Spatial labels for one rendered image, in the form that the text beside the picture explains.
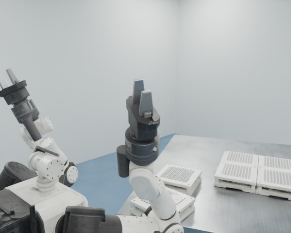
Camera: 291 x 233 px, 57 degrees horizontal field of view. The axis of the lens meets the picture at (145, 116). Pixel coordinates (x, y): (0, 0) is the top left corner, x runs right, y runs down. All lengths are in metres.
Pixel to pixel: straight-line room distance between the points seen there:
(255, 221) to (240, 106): 3.69
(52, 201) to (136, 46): 4.29
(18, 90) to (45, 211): 0.52
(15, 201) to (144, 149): 0.43
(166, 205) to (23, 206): 0.41
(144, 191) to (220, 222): 0.78
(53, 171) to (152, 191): 0.31
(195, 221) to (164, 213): 0.60
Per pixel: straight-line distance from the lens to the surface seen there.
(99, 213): 0.76
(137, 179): 0.72
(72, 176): 1.29
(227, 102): 5.18
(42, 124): 1.17
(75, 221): 0.76
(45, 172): 0.85
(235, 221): 1.51
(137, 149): 0.66
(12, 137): 3.94
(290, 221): 1.61
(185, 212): 1.47
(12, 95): 1.18
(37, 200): 0.89
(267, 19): 4.89
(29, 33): 3.93
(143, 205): 1.42
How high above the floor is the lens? 1.70
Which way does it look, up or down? 13 degrees down
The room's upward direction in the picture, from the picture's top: straight up
